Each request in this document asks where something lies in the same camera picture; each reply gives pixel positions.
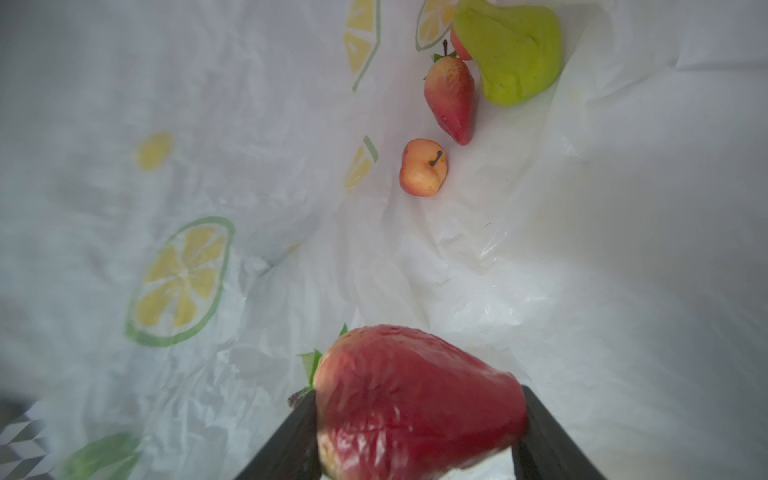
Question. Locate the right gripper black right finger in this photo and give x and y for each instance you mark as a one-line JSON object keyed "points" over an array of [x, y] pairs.
{"points": [[546, 451]]}

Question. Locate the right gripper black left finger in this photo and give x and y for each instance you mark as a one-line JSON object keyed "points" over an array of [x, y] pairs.
{"points": [[292, 452]]}

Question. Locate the white plastic bag lemon print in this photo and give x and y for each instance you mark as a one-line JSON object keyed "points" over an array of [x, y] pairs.
{"points": [[196, 193]]}

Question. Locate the small fake cherry apple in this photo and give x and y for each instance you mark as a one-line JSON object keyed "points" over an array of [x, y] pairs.
{"points": [[424, 167]]}

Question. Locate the green fake pear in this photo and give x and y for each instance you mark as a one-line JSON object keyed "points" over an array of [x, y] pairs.
{"points": [[518, 49]]}

